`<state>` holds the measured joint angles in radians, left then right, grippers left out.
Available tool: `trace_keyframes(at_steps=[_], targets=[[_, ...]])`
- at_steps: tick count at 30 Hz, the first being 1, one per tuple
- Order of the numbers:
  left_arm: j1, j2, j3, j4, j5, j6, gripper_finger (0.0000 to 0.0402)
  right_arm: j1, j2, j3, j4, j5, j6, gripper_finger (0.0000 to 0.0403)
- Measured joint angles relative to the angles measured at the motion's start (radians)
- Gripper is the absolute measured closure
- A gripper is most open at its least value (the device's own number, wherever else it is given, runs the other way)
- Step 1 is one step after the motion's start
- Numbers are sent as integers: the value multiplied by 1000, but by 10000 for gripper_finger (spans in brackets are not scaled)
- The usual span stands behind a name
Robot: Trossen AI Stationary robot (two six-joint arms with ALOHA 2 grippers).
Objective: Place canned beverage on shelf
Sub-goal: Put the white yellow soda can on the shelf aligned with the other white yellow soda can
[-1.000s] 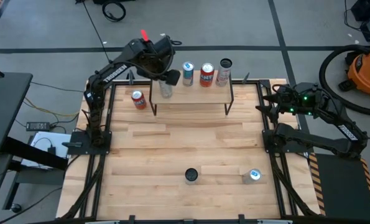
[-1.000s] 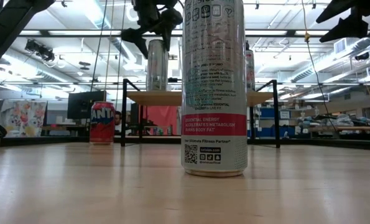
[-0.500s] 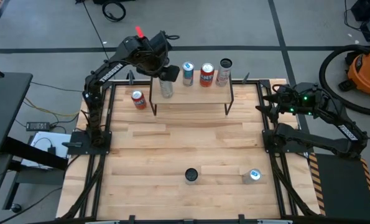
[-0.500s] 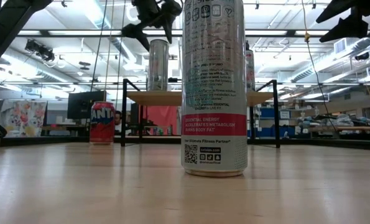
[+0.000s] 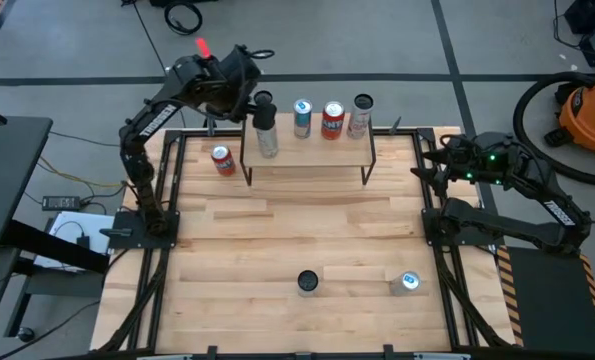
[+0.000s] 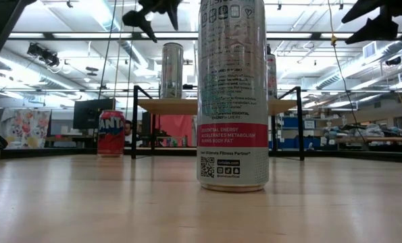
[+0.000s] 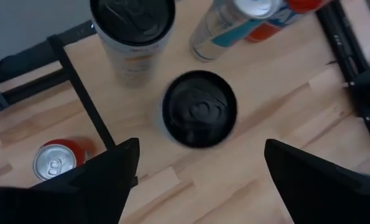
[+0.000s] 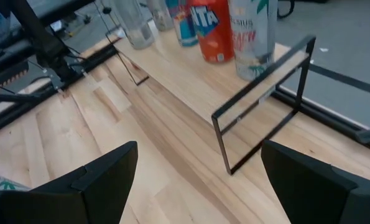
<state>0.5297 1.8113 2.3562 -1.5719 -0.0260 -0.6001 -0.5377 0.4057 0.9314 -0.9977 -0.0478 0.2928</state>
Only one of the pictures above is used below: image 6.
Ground Celsius Peach Vibe can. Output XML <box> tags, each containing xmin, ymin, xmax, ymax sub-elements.
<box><xmin>266</xmin><ymin>43</ymin><xmax>278</xmax><ymax>99</ymax></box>

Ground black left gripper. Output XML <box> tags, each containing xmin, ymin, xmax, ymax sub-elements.
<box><xmin>122</xmin><ymin>0</ymin><xmax>184</xmax><ymax>44</ymax></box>

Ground silver Celsius can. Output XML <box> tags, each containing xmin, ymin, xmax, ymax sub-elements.
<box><xmin>159</xmin><ymin>42</ymin><xmax>185</xmax><ymax>100</ymax></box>

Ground tan hanging cable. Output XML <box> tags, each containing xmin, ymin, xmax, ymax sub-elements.
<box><xmin>114</xmin><ymin>0</ymin><xmax>125</xmax><ymax>111</ymax></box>

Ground person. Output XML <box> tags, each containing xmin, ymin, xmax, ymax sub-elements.
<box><xmin>124</xmin><ymin>119</ymin><xmax>134</xmax><ymax>146</ymax></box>

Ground floral print cloth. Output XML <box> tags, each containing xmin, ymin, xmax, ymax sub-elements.
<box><xmin>0</xmin><ymin>108</ymin><xmax>53</xmax><ymax>150</ymax></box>

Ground black hanging cable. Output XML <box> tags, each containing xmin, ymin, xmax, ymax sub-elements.
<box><xmin>124</xmin><ymin>0</ymin><xmax>137</xmax><ymax>124</ymax></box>
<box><xmin>98</xmin><ymin>0</ymin><xmax>118</xmax><ymax>101</ymax></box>

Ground wooden shelf with black legs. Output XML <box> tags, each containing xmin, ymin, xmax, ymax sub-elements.
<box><xmin>131</xmin><ymin>85</ymin><xmax>305</xmax><ymax>161</ymax></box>

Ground black ceiling spotlight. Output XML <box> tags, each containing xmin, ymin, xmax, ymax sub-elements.
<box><xmin>384</xmin><ymin>55</ymin><xmax>402</xmax><ymax>67</ymax></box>
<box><xmin>26</xmin><ymin>43</ymin><xmax>61</xmax><ymax>68</ymax></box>

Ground red Fanta can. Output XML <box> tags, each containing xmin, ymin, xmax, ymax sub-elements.
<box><xmin>97</xmin><ymin>109</ymin><xmax>126</xmax><ymax>158</ymax></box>

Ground blue storage bins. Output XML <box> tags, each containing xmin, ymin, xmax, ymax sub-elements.
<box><xmin>270</xmin><ymin>116</ymin><xmax>318</xmax><ymax>151</ymax></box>

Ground black aluminium table frame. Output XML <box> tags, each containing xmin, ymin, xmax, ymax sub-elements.
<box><xmin>0</xmin><ymin>144</ymin><xmax>402</xmax><ymax>165</ymax></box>

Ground red panel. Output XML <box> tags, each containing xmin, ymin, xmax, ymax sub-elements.
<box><xmin>155</xmin><ymin>114</ymin><xmax>195</xmax><ymax>146</ymax></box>

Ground black monitor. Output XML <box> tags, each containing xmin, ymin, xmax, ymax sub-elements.
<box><xmin>72</xmin><ymin>97</ymin><xmax>116</xmax><ymax>130</ymax></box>

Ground Celsius can with pink band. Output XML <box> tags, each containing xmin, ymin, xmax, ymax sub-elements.
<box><xmin>197</xmin><ymin>0</ymin><xmax>271</xmax><ymax>193</ymax></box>

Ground yellow hanging rope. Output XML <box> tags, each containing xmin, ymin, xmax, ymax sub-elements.
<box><xmin>327</xmin><ymin>0</ymin><xmax>338</xmax><ymax>48</ymax></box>

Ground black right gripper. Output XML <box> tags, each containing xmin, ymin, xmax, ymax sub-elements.
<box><xmin>341</xmin><ymin>0</ymin><xmax>402</xmax><ymax>45</ymax></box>

